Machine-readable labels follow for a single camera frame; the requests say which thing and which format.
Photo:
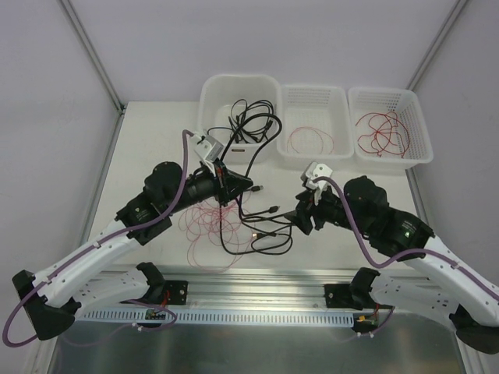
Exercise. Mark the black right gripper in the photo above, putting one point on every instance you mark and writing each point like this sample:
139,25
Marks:
308,214

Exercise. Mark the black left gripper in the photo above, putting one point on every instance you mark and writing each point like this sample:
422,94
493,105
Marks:
223,187

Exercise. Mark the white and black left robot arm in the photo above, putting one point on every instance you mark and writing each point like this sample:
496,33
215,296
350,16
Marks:
55,298

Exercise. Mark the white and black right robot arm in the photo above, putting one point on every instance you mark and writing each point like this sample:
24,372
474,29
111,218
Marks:
409,266

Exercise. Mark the white solid plastic tub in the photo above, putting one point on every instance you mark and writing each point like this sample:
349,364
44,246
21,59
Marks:
226,96

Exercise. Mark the white perforated middle basket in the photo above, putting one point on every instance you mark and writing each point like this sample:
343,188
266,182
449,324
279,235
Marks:
316,127

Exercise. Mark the white perforated basket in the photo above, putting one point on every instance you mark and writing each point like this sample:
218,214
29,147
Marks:
316,127
388,128

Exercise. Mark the white perforated right basket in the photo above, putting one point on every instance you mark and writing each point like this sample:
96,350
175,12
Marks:
388,128

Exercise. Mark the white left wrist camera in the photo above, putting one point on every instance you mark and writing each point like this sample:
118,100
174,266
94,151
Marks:
207,148

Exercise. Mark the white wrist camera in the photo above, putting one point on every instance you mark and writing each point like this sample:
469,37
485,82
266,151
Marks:
314,171
207,148

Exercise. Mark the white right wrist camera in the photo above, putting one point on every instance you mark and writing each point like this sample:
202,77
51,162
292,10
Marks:
314,171

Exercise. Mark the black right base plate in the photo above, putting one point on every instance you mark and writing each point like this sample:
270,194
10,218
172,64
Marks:
339,296

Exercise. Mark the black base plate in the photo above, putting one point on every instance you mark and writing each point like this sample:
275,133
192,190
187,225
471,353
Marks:
166,292
339,296

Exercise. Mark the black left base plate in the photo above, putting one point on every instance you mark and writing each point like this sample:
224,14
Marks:
166,292

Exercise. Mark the aluminium mounting rail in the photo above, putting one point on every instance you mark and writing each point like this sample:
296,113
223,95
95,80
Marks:
257,289

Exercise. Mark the white slotted cable duct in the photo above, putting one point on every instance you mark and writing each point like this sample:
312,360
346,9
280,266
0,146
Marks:
222,317

